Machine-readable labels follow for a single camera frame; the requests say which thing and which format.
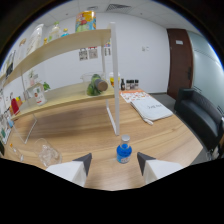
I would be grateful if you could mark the green potted plant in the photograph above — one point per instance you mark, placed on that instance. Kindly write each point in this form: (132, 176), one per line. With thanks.
(46, 86)

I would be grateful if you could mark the clear glass with ice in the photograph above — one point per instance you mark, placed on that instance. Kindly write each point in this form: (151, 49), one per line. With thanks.
(48, 155)

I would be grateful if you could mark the blue topped wall poster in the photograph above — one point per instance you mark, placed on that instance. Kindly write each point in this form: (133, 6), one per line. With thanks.
(83, 54)

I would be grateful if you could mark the large white milk bottle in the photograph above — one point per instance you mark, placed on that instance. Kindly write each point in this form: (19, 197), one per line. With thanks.
(36, 40)

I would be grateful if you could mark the dark spice bottle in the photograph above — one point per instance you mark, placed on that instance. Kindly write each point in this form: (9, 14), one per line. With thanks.
(122, 85)
(136, 84)
(129, 84)

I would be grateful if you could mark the yellow jar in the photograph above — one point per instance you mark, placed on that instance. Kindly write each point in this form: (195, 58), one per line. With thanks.
(115, 80)

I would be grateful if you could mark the small blue drink bottle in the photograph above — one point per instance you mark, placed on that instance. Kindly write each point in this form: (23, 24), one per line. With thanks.
(65, 33)

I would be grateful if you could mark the multicoloured wall poster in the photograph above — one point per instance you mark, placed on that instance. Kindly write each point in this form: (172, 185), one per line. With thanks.
(107, 49)

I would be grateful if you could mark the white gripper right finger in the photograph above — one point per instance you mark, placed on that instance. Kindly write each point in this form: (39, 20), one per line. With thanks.
(158, 168)

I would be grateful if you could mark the yellow red snack bag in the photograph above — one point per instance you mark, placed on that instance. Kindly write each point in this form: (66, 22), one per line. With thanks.
(86, 21)

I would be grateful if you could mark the brown door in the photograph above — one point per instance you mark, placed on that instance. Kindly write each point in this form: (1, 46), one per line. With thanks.
(180, 63)

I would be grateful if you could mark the black yellow pouch bag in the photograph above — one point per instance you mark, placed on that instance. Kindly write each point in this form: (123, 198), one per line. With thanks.
(10, 65)

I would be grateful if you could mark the blue liquid bottle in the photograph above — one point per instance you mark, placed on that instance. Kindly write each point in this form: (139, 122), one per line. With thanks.
(124, 153)

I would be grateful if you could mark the dark muddler wooden end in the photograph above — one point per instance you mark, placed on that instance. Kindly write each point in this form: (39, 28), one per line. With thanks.
(101, 85)

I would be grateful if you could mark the red topped wall poster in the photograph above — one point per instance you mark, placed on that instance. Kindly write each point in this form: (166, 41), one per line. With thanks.
(93, 52)

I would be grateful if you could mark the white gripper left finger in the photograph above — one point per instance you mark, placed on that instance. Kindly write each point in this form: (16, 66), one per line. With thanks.
(68, 170)

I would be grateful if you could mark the two-tier wooden shelf rack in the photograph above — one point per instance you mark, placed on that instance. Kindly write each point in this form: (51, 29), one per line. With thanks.
(66, 95)

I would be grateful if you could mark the clear bottle green cap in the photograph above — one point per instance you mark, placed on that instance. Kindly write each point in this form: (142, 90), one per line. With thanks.
(55, 33)

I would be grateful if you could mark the orange printed sheet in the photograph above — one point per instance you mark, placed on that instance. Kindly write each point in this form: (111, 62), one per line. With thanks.
(133, 95)

